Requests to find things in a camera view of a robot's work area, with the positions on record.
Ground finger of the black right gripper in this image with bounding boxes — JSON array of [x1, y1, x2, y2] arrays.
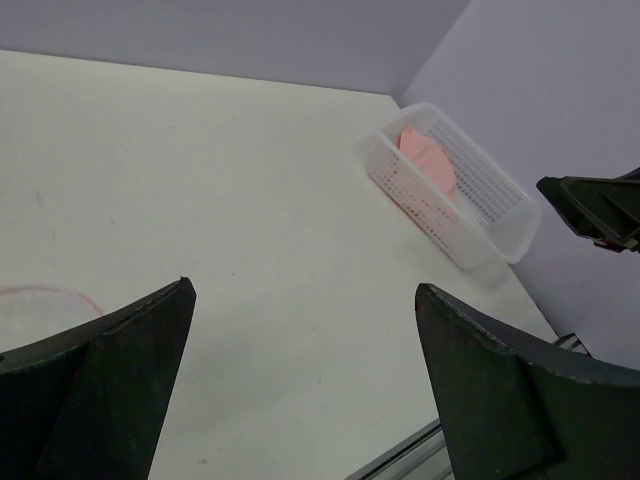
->
[[536, 169, 639, 253]]

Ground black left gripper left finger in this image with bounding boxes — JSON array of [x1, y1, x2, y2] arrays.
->
[[1, 277, 196, 479]]

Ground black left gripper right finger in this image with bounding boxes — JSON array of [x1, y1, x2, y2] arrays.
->
[[415, 284, 639, 479]]

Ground white mesh laundry bag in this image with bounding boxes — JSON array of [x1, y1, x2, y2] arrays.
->
[[1, 285, 103, 352]]

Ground pink bra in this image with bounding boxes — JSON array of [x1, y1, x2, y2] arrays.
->
[[396, 126, 457, 200]]

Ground white perforated plastic basket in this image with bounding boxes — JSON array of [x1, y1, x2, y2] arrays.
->
[[356, 103, 542, 269]]

